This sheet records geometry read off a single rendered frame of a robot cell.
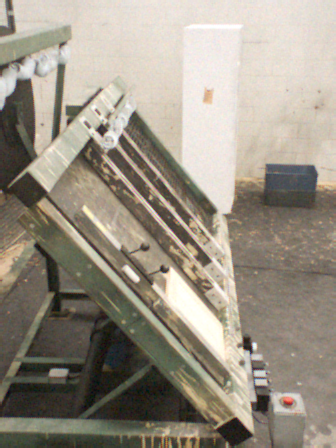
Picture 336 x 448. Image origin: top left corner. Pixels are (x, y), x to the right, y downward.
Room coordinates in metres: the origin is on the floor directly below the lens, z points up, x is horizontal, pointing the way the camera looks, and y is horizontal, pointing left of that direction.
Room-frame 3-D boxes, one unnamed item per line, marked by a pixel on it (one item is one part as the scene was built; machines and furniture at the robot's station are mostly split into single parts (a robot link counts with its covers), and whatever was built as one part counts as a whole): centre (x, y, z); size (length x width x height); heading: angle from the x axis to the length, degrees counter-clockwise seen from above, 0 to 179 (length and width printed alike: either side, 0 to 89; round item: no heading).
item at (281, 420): (1.71, -0.47, 0.84); 0.12 x 0.12 x 0.18; 87
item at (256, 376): (2.16, -0.42, 0.69); 0.50 x 0.14 x 0.24; 177
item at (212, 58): (6.36, -0.51, 1.03); 0.61 x 0.58 x 2.05; 169
